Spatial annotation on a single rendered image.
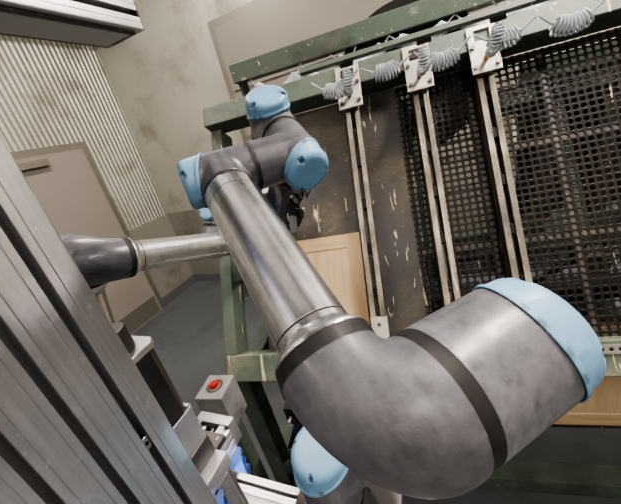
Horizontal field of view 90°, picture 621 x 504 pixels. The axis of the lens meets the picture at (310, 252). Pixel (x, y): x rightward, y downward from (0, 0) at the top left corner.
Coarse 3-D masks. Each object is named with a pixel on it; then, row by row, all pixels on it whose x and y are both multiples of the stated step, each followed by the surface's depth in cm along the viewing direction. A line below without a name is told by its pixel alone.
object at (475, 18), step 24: (528, 0) 98; (456, 24) 104; (528, 24) 103; (552, 24) 104; (576, 24) 99; (384, 48) 112; (456, 48) 110; (312, 72) 120; (384, 72) 115; (336, 96) 126
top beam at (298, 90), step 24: (576, 0) 109; (600, 0) 106; (480, 24) 117; (504, 24) 115; (600, 24) 111; (432, 48) 122; (504, 48) 118; (528, 48) 119; (360, 72) 130; (288, 96) 139; (312, 96) 135; (216, 120) 149; (240, 120) 148
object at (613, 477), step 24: (264, 336) 168; (240, 384) 143; (264, 408) 152; (264, 432) 155; (288, 432) 181; (288, 456) 168; (288, 480) 170; (504, 480) 135; (528, 480) 133; (552, 480) 131; (576, 480) 129; (600, 480) 127
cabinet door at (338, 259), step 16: (304, 240) 139; (320, 240) 137; (336, 240) 135; (352, 240) 133; (320, 256) 137; (336, 256) 135; (352, 256) 132; (320, 272) 136; (336, 272) 134; (352, 272) 132; (336, 288) 133; (352, 288) 131; (352, 304) 131; (368, 304) 130; (368, 320) 128
